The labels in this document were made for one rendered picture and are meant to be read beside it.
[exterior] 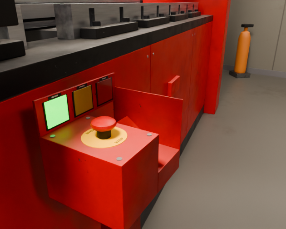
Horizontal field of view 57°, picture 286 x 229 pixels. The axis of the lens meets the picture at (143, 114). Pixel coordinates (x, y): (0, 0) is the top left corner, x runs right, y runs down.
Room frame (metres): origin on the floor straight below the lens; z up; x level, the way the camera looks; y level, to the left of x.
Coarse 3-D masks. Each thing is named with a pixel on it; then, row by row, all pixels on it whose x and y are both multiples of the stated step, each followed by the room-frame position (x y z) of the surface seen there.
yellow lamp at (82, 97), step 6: (78, 90) 0.44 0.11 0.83; (84, 90) 0.45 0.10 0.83; (90, 90) 0.47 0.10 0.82; (78, 96) 0.44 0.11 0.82; (84, 96) 0.45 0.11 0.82; (90, 96) 0.47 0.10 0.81; (78, 102) 0.44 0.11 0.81; (84, 102) 0.45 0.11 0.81; (90, 102) 0.47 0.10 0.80; (78, 108) 0.44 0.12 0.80; (84, 108) 0.45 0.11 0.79; (90, 108) 0.46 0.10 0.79; (78, 114) 0.44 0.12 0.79
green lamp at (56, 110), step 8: (64, 96) 0.41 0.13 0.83; (48, 104) 0.38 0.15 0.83; (56, 104) 0.40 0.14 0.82; (64, 104) 0.41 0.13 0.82; (48, 112) 0.38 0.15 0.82; (56, 112) 0.39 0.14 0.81; (64, 112) 0.41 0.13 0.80; (48, 120) 0.38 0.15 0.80; (56, 120) 0.39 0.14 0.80; (64, 120) 0.41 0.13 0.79; (48, 128) 0.38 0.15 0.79
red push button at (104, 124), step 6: (96, 120) 0.36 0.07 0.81; (102, 120) 0.36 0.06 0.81; (108, 120) 0.36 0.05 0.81; (114, 120) 0.37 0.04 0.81; (96, 126) 0.35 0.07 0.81; (102, 126) 0.35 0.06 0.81; (108, 126) 0.35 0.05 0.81; (114, 126) 0.36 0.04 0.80; (102, 132) 0.36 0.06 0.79; (108, 132) 0.36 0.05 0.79; (102, 138) 0.36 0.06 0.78
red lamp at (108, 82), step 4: (104, 80) 0.50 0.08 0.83; (108, 80) 0.51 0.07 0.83; (100, 84) 0.49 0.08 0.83; (104, 84) 0.50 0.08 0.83; (108, 84) 0.51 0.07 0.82; (100, 88) 0.49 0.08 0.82; (104, 88) 0.50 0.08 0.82; (108, 88) 0.51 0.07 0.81; (100, 92) 0.49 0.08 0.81; (104, 92) 0.50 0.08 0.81; (108, 92) 0.51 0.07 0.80; (100, 96) 0.49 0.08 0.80; (104, 96) 0.50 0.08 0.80; (108, 96) 0.51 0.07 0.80; (100, 100) 0.49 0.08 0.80; (104, 100) 0.50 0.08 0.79
